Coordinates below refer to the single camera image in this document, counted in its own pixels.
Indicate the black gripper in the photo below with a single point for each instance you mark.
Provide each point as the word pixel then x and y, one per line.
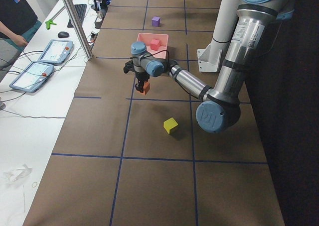
pixel 140 76

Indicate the orange foam cube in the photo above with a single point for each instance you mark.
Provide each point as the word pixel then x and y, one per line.
pixel 145 88

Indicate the red foam cube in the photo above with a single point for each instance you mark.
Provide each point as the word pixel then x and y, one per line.
pixel 154 44

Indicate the purple foam cube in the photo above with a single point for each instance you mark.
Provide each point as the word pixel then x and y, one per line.
pixel 156 21

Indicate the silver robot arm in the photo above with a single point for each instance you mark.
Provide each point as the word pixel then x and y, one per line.
pixel 239 29

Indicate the pink plastic bin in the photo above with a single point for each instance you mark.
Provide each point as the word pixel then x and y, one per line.
pixel 146 39

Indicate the yellow foam cube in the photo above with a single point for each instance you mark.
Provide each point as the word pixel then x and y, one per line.
pixel 170 125

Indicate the upper teach pendant tablet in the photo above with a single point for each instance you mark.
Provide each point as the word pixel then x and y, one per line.
pixel 56 52

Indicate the teach pendant tablet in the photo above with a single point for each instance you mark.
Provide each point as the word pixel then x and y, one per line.
pixel 32 77
pixel 56 52

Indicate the black computer mouse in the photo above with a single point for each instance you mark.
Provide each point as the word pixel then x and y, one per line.
pixel 63 34

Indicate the black keyboard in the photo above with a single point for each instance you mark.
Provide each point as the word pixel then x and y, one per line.
pixel 81 11

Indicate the lower teach pendant tablet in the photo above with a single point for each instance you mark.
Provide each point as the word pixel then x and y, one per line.
pixel 32 77

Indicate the green plastic clamp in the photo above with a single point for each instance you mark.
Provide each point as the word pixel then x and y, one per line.
pixel 49 23

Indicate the person in dark shirt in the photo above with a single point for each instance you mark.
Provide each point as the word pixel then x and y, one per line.
pixel 18 23

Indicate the crumpled clear plastic wrap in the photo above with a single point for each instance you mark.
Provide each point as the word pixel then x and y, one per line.
pixel 15 175

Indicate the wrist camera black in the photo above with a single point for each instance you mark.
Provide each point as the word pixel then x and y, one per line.
pixel 129 67

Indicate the aluminium frame post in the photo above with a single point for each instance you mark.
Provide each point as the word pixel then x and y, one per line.
pixel 78 28

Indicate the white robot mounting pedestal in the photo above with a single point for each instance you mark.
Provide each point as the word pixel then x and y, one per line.
pixel 211 58

